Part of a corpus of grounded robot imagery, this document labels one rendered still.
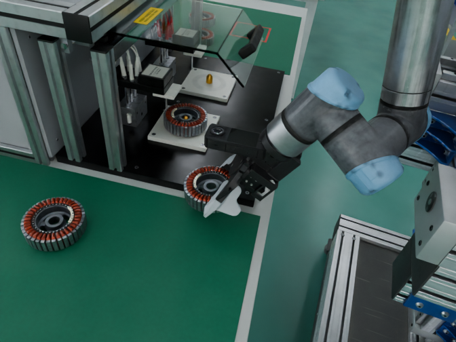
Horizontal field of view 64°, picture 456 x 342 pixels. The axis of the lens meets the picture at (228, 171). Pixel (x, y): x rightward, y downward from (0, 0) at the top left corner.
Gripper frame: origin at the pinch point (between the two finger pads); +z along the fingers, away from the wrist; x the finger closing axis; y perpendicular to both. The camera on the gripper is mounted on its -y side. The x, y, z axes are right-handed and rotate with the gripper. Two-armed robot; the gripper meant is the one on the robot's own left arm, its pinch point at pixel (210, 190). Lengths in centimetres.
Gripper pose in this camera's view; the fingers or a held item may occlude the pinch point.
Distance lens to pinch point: 76.4
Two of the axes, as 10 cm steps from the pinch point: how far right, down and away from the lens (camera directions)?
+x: 2.3, -6.5, 7.3
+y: 8.0, 5.6, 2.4
